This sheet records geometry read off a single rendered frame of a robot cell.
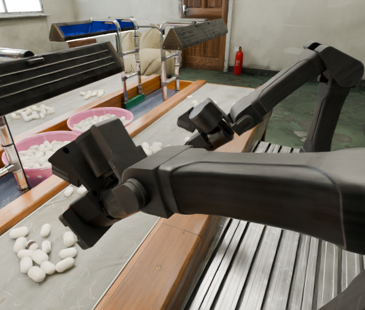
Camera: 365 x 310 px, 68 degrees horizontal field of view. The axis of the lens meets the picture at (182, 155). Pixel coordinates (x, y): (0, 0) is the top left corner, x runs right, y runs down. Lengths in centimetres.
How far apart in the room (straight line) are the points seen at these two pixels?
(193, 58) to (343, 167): 548
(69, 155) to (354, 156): 33
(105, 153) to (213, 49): 516
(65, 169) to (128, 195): 14
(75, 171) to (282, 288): 49
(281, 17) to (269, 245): 465
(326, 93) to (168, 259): 54
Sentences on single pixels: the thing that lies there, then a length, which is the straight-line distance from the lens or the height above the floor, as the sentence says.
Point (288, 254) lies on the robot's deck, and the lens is 74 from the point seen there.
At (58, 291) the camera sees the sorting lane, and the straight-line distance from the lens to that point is 60.
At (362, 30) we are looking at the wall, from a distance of 511.
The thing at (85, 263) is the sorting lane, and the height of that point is 74.
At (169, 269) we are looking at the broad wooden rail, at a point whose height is 76.
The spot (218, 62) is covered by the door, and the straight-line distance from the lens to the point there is 545.
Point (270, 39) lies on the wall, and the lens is 521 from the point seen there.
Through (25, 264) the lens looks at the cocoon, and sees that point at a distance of 63.
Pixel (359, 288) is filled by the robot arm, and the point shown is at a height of 101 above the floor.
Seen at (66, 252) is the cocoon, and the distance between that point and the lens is 63.
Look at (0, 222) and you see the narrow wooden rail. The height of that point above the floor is 76.
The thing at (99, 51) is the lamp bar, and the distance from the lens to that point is 70.
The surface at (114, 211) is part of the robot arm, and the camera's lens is 38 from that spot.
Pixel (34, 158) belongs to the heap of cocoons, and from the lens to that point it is 103.
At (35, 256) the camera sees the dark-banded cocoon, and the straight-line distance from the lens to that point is 64.
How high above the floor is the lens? 120
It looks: 30 degrees down
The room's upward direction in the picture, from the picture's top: straight up
